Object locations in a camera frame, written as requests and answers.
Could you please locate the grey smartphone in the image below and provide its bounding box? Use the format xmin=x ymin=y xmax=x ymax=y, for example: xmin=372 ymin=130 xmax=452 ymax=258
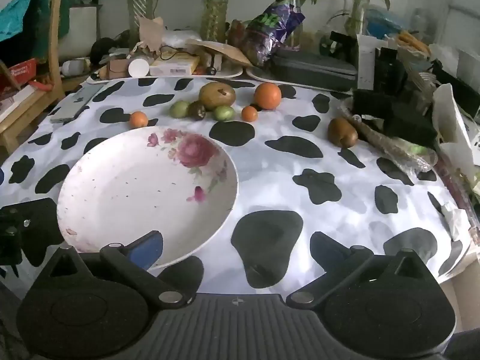
xmin=49 ymin=83 xmax=106 ymax=124

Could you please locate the large orange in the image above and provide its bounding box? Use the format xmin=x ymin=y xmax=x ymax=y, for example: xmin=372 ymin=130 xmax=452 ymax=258
xmin=254 ymin=82 xmax=282 ymax=110

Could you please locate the teal plastic bag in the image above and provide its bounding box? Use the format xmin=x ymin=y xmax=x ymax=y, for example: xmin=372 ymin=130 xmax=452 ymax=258
xmin=0 ymin=0 xmax=51 ymax=42

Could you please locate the dark passion fruit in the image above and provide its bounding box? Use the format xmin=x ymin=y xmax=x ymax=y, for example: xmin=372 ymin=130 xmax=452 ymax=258
xmin=187 ymin=101 xmax=207 ymax=121

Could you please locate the white cup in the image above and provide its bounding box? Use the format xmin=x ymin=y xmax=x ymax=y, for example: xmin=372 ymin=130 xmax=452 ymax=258
xmin=128 ymin=59 xmax=150 ymax=79

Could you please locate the white paper bag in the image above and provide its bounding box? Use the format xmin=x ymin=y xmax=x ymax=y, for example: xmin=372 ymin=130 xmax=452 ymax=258
xmin=431 ymin=82 xmax=480 ymax=196

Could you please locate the bamboo in glass vase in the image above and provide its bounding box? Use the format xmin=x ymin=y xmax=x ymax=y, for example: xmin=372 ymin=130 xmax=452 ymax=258
xmin=322 ymin=0 xmax=409 ymax=38

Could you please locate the white carton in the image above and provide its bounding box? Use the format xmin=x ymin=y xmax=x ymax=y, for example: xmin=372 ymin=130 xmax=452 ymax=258
xmin=356 ymin=34 xmax=398 ymax=91

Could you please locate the braided trunk plant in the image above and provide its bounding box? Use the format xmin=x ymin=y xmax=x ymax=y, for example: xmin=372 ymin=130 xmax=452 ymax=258
xmin=109 ymin=0 xmax=166 ymax=42
xmin=176 ymin=0 xmax=271 ymax=42

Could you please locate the white flat box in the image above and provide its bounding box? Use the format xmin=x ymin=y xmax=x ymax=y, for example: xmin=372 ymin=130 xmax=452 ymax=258
xmin=0 ymin=82 xmax=38 ymax=122

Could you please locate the red box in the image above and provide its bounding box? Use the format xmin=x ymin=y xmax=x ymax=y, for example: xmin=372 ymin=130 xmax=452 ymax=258
xmin=0 ymin=58 xmax=40 ymax=91

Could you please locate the black zip case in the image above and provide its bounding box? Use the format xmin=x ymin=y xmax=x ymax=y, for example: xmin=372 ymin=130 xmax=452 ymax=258
xmin=268 ymin=49 xmax=359 ymax=83

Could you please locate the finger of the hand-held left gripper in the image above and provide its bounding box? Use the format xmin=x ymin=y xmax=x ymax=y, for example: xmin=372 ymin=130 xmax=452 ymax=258
xmin=0 ymin=208 xmax=28 ymax=269

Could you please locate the cow print tablecloth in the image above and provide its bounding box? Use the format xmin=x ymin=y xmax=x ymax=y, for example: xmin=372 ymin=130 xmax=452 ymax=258
xmin=0 ymin=77 xmax=473 ymax=295

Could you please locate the green fruit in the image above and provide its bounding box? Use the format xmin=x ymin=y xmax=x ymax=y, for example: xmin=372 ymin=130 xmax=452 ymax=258
xmin=214 ymin=105 xmax=236 ymax=121
xmin=169 ymin=101 xmax=190 ymax=119

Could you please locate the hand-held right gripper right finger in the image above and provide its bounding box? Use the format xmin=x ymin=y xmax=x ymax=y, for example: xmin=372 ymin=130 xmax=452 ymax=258
xmin=286 ymin=232 xmax=439 ymax=308

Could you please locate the white and yellow box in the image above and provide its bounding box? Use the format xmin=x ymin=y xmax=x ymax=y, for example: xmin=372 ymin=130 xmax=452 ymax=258
xmin=149 ymin=55 xmax=200 ymax=76

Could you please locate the brown pear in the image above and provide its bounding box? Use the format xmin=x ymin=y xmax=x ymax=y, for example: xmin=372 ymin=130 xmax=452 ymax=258
xmin=327 ymin=117 xmax=359 ymax=148
xmin=198 ymin=82 xmax=236 ymax=109

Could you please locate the white floral plate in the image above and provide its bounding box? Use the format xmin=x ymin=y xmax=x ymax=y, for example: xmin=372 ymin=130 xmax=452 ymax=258
xmin=56 ymin=125 xmax=239 ymax=269

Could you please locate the wooden chair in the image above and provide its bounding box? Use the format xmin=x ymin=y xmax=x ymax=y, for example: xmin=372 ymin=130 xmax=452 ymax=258
xmin=0 ymin=0 xmax=64 ymax=154

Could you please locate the brown paper bag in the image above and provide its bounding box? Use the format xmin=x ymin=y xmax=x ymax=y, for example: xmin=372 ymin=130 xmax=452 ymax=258
xmin=185 ymin=38 xmax=254 ymax=67

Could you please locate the black cloth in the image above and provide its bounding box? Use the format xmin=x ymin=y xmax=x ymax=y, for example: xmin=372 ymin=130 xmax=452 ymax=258
xmin=91 ymin=37 xmax=117 ymax=64

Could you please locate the plastic wrapped bundle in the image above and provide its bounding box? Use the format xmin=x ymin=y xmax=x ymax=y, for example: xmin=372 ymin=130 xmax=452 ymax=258
xmin=337 ymin=97 xmax=439 ymax=175

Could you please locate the grey bottle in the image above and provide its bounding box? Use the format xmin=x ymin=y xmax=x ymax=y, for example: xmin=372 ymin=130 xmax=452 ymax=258
xmin=61 ymin=58 xmax=91 ymax=76

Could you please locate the torn brown paper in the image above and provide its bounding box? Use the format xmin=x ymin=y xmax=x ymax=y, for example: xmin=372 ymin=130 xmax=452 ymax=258
xmin=137 ymin=16 xmax=166 ymax=51

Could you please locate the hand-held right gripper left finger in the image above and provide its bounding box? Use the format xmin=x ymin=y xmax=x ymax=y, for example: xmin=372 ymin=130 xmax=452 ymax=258
xmin=45 ymin=230 xmax=194 ymax=308

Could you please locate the purple snack bag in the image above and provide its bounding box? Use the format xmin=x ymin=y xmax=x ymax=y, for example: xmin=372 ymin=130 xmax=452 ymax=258
xmin=240 ymin=0 xmax=306 ymax=68

